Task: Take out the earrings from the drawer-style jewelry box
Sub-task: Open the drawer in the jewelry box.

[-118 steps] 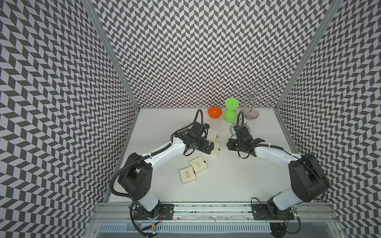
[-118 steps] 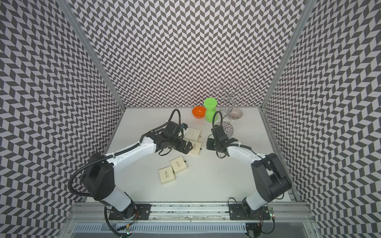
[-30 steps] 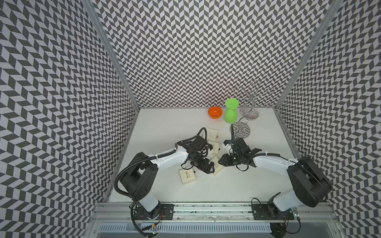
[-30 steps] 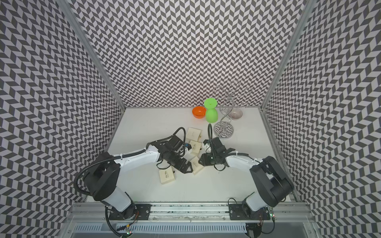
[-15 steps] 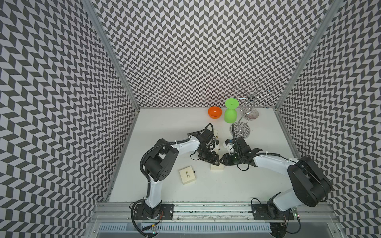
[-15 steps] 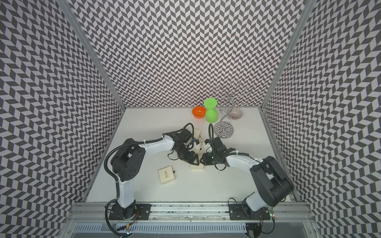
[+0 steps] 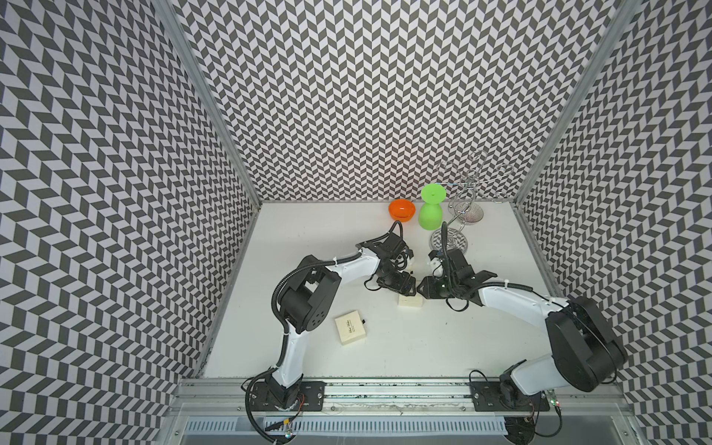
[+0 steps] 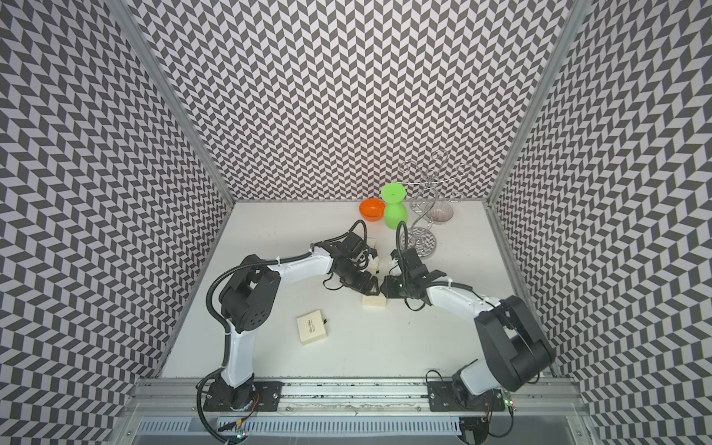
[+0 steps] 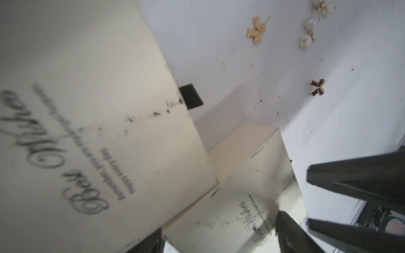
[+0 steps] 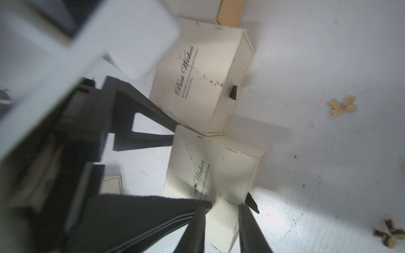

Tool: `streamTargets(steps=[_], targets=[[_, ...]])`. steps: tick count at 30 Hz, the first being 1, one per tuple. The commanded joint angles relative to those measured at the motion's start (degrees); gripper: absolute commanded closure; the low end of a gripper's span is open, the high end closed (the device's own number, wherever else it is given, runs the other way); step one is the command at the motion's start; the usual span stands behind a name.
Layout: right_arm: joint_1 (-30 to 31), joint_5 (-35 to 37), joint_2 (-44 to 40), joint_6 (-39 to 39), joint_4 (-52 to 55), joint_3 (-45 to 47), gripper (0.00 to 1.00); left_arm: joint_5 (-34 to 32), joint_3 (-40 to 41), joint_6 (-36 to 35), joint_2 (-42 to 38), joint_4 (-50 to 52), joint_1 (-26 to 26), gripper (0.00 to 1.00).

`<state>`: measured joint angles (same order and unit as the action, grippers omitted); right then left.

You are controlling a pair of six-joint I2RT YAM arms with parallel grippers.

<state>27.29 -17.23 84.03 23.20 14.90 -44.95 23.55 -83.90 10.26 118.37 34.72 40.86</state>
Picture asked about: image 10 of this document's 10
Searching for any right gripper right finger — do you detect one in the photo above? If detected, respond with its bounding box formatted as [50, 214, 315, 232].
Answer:
[238, 204, 273, 253]

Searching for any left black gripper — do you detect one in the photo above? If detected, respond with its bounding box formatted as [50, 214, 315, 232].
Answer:
[2, 76, 179, 253]

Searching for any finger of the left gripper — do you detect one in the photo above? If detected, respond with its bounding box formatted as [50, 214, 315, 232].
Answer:
[66, 194, 212, 253]

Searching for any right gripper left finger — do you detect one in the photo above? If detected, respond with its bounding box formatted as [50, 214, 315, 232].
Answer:
[174, 207, 206, 253]

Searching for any black gold bow earring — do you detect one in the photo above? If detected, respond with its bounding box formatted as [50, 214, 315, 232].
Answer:
[372, 219, 405, 249]

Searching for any cream drawer jewelry box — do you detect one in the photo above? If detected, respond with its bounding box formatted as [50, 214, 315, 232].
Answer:
[216, 0, 246, 27]

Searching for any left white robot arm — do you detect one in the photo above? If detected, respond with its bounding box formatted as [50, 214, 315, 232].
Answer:
[1, 1, 212, 253]

